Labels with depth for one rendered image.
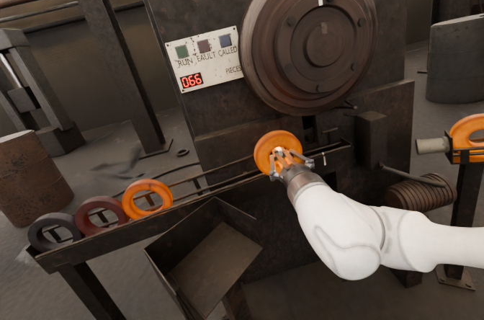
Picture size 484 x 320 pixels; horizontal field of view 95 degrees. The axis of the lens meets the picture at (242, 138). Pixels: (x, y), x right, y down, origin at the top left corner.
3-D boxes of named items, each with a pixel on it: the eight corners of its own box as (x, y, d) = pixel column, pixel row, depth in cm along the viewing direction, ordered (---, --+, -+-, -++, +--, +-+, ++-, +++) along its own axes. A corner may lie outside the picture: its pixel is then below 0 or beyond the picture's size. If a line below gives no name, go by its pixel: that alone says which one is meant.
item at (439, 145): (415, 150, 89) (414, 136, 87) (445, 148, 84) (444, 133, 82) (418, 157, 84) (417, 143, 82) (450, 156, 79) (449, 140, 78)
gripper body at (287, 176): (289, 203, 54) (277, 181, 63) (321, 193, 55) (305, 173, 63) (284, 179, 51) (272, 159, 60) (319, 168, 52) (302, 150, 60)
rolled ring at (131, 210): (110, 196, 83) (114, 191, 86) (140, 230, 90) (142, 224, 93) (155, 174, 83) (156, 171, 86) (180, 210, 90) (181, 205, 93)
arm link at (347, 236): (283, 216, 48) (330, 228, 52) (317, 288, 34) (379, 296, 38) (307, 175, 45) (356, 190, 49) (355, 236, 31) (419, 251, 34)
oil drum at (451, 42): (413, 98, 302) (416, 27, 269) (452, 87, 305) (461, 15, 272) (459, 107, 247) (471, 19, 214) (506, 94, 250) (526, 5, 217)
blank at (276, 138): (247, 140, 71) (249, 144, 68) (292, 122, 71) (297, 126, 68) (261, 178, 77) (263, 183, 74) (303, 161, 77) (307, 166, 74)
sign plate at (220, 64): (181, 92, 86) (165, 43, 80) (245, 76, 88) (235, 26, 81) (181, 93, 84) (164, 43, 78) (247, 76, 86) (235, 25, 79)
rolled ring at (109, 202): (109, 193, 82) (112, 188, 85) (63, 212, 82) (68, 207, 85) (136, 228, 89) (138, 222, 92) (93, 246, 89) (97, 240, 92)
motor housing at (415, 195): (381, 268, 112) (382, 180, 92) (421, 255, 113) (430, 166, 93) (402, 294, 100) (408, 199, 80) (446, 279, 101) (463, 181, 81)
